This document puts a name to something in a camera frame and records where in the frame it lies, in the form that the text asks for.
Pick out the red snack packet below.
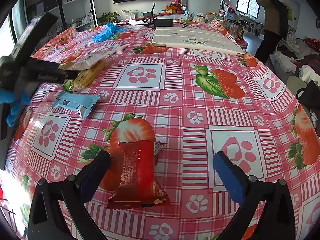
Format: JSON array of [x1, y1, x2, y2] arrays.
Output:
[[108, 140, 170, 210]]

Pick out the white shelf unit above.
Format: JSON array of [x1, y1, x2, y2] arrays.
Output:
[[24, 0, 97, 44]]

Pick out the red flower arrangement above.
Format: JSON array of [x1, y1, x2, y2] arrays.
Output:
[[170, 0, 181, 9]]

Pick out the potted green plant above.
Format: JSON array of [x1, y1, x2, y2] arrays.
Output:
[[98, 11, 120, 25]]

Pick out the blue gloved left hand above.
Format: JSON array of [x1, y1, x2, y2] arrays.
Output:
[[1, 89, 30, 127]]

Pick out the light blue snack packet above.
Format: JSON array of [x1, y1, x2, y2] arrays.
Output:
[[52, 91, 100, 120]]

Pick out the pile of clothes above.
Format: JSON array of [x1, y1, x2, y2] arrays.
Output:
[[269, 35, 320, 120]]

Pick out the person in brown vest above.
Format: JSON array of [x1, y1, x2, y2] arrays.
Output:
[[255, 0, 292, 64]]

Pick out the strawberry pattern tablecloth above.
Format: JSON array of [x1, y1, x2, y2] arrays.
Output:
[[1, 26, 319, 239]]

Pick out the white folded mat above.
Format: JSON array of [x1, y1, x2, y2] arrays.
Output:
[[152, 27, 245, 56]]

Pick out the yellow biscuit packet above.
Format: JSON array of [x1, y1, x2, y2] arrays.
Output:
[[62, 59, 106, 92]]

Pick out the blue rubber gloves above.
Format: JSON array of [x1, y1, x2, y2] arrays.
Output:
[[91, 23, 126, 42]]

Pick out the white clear snack packet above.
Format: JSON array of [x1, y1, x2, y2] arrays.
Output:
[[58, 54, 104, 71]]

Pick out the black power adapter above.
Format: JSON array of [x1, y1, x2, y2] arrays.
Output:
[[154, 18, 173, 28]]

